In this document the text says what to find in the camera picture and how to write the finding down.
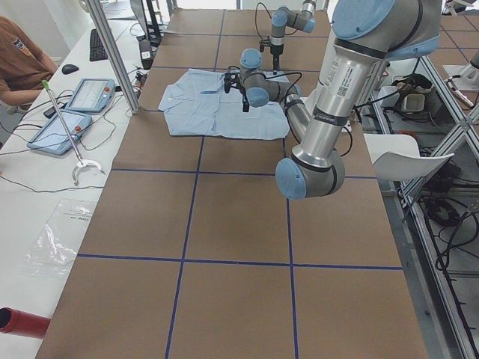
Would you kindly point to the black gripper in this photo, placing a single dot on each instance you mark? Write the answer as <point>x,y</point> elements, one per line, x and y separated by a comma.
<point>236,81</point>
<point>276,53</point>

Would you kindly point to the light blue button shirt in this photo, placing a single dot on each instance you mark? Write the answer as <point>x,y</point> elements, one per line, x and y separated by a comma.
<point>196,104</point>

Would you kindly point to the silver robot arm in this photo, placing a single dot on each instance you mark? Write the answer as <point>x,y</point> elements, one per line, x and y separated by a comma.
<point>303,20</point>
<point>363,33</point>

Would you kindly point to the white bin with items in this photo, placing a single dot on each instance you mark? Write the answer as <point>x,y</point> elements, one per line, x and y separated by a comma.
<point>406,93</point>

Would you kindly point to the white plastic chair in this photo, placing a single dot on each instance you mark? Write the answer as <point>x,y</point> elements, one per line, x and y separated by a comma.
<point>397,157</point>

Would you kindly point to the upper teach pendant tablet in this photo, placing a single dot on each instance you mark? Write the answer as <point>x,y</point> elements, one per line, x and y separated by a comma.
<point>91,95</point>

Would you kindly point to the teach pendant tablet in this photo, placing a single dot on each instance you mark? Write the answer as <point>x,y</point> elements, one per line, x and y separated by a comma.
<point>91,95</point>
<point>52,139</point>

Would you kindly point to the brown paper table mat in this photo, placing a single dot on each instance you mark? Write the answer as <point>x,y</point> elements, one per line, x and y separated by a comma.
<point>193,252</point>

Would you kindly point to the black keyboard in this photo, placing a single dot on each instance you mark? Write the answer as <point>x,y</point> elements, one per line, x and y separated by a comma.
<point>97,51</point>

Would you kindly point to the reacher grabber stick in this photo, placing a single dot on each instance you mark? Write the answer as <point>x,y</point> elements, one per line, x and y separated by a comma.
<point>82,163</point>

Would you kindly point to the black computer mouse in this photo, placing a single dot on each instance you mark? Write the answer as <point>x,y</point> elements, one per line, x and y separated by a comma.
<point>69,68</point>

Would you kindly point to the lower teach pendant tablet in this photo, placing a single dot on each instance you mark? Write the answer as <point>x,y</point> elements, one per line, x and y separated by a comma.
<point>52,139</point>

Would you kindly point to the person in brown shirt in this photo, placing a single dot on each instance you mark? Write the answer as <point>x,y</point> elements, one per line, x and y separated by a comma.
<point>24,65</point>

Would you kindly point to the clear plastic bag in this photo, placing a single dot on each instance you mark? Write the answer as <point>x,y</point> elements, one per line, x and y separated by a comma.
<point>55,249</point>

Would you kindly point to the red cylinder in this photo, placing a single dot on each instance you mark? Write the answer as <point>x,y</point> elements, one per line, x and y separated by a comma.
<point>20,323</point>

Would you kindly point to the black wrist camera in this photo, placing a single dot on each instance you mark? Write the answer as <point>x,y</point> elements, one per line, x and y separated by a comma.
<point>230,82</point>
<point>263,43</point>

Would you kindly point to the aluminium frame post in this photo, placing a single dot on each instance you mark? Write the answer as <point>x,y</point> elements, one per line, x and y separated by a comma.
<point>101,23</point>

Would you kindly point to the aluminium frame rail right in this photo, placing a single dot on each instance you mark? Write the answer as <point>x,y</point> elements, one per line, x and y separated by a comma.
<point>444,217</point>

